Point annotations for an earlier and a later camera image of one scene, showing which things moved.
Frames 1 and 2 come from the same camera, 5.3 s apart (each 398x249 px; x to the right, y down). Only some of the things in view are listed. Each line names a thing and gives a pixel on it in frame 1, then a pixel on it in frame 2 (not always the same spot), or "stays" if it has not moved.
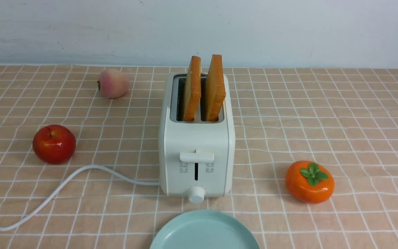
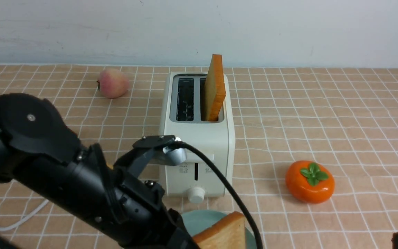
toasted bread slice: [192, 89] to [229, 233]
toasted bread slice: [215, 92] stays
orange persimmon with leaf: [309, 182] stays
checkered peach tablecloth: [362, 123] stays
